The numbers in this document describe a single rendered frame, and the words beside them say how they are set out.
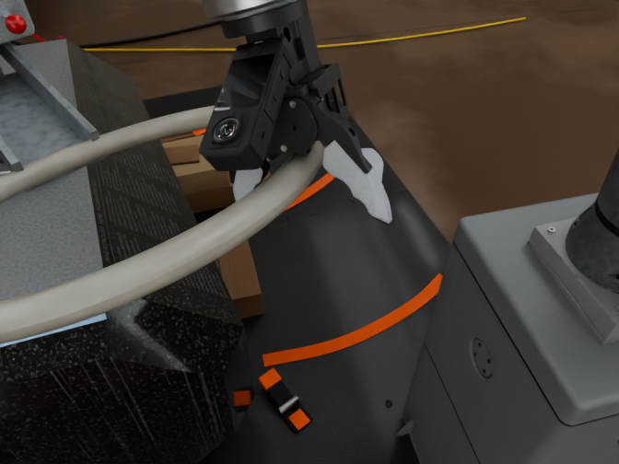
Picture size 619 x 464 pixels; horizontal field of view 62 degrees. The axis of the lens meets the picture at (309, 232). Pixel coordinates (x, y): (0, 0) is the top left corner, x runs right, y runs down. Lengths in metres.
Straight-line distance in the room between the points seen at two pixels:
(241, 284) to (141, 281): 1.43
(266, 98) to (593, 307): 0.66
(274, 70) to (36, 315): 0.25
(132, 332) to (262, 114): 0.70
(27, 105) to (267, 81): 0.67
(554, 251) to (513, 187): 1.57
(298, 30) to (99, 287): 0.27
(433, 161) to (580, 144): 0.76
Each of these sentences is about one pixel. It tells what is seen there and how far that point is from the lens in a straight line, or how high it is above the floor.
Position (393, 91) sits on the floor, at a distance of 3.03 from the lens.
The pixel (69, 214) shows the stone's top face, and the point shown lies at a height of 0.80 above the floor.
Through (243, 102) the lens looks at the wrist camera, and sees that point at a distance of 0.41.
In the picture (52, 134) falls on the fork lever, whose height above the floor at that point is 1.06.
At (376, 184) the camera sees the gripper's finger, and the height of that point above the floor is 1.25.
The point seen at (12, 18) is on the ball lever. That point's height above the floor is 1.17.
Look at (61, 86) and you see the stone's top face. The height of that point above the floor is 0.80.
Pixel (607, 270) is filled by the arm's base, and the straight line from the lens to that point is 0.91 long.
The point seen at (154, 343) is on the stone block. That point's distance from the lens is 1.06.
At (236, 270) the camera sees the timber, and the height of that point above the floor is 0.14.
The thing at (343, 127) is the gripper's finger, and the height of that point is 1.30.
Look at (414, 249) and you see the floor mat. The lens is 2.10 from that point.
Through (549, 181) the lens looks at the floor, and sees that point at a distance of 2.61.
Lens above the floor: 1.54
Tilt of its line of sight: 46 degrees down
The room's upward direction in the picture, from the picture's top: straight up
